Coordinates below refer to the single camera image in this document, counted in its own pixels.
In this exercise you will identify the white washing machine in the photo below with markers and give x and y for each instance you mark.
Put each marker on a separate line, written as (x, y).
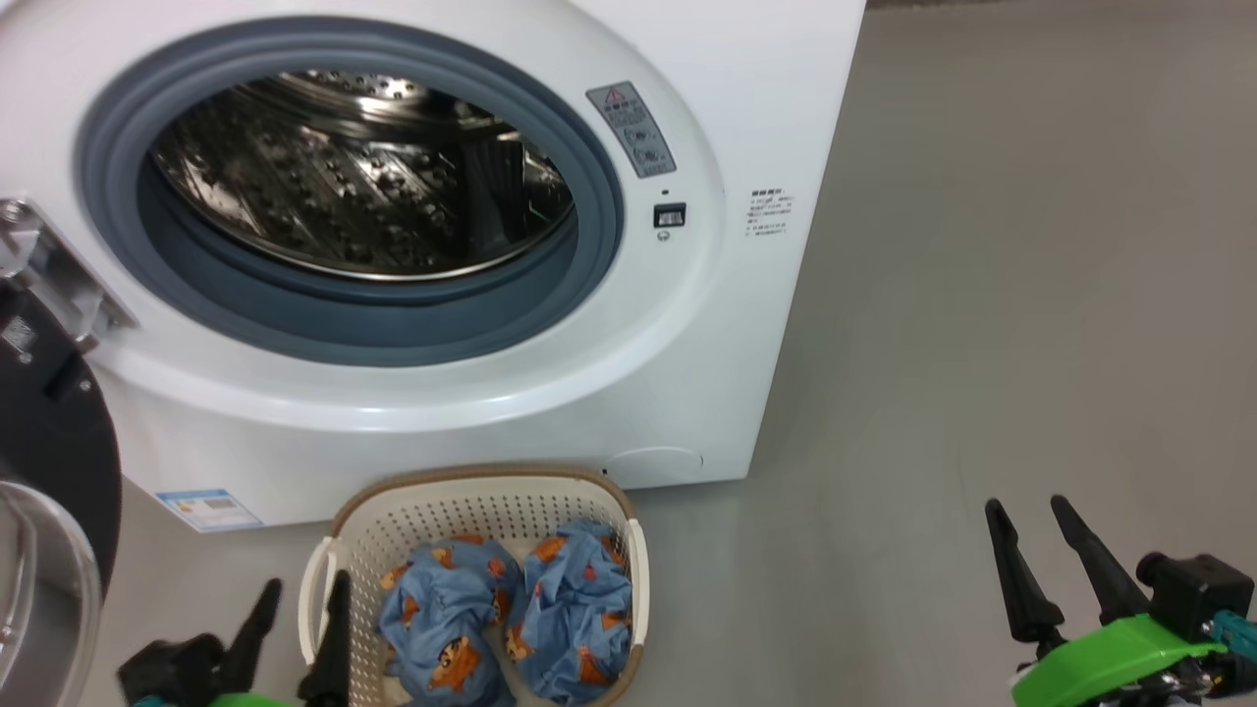
(746, 118)

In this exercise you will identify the steel perforated washer drum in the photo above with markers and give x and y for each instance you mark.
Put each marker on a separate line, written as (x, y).
(324, 187)

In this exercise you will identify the cream perforated laundry basket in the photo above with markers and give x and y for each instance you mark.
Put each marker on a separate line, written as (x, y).
(471, 506)

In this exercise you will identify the blue white energy label sticker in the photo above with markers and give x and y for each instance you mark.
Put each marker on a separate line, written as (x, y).
(208, 510)

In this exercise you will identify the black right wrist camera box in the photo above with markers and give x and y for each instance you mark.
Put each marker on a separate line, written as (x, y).
(1193, 589)

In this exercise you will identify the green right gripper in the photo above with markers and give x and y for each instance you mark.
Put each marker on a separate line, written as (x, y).
(1100, 668)

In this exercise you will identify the silver door hinge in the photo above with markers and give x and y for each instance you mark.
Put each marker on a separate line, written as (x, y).
(54, 270)

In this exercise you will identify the black door latch socket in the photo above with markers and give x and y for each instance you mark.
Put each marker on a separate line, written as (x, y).
(670, 215)

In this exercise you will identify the grey warning sticker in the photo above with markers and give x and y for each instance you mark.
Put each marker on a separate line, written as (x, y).
(631, 130)

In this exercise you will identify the black round glass washer door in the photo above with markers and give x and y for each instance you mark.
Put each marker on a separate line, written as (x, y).
(49, 442)

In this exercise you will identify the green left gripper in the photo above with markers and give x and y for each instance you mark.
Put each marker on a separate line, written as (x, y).
(245, 701)

